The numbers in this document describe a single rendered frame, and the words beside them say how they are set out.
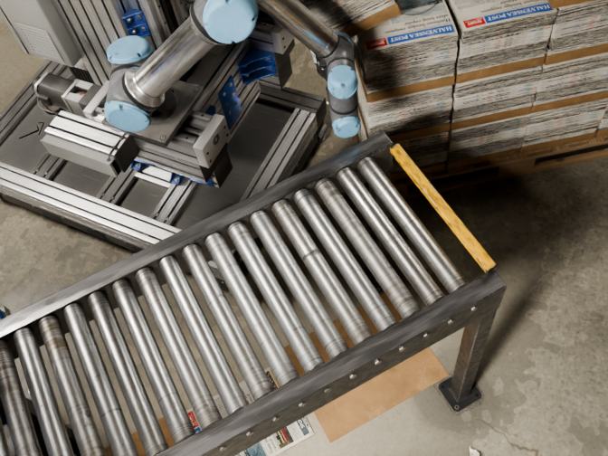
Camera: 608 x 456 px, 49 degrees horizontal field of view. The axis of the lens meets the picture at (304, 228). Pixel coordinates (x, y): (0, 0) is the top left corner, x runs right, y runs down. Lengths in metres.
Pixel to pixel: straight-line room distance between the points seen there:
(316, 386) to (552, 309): 1.22
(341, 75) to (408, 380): 1.11
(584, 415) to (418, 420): 0.53
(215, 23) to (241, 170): 1.14
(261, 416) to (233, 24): 0.85
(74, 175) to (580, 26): 1.89
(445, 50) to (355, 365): 1.03
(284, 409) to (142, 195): 1.33
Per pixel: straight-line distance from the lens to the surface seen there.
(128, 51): 1.86
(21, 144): 3.01
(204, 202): 2.53
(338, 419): 2.33
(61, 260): 2.86
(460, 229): 1.67
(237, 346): 1.58
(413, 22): 2.12
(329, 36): 1.80
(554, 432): 2.37
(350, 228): 1.69
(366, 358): 1.53
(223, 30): 1.54
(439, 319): 1.57
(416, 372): 2.37
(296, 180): 1.78
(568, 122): 2.63
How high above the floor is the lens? 2.24
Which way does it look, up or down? 58 degrees down
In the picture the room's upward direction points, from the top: 12 degrees counter-clockwise
